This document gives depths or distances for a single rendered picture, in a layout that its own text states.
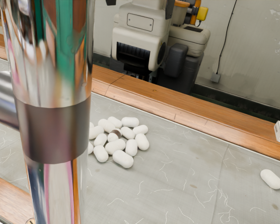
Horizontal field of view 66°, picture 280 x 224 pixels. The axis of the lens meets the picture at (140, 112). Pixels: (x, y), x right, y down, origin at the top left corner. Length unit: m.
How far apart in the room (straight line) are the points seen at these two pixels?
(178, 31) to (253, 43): 1.26
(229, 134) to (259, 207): 0.17
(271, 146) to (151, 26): 0.68
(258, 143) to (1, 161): 0.47
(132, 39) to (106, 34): 1.77
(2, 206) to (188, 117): 0.37
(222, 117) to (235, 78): 1.93
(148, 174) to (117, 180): 0.05
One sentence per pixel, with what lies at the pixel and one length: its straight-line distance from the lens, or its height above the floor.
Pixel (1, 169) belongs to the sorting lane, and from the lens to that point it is 0.38.
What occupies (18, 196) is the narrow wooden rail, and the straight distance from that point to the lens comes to 0.31.
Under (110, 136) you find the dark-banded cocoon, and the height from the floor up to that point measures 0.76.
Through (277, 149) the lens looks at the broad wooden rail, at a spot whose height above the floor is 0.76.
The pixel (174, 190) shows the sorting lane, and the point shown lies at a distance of 0.36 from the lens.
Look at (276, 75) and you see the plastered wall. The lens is 2.47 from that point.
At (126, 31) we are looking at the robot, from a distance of 1.00.
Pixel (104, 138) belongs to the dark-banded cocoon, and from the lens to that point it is 0.39.
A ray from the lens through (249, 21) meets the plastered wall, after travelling 2.34.
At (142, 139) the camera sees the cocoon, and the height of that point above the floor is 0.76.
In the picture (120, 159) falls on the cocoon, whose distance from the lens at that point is 0.35.
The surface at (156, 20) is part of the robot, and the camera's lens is 0.97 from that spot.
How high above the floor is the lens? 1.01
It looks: 32 degrees down
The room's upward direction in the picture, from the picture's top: 11 degrees clockwise
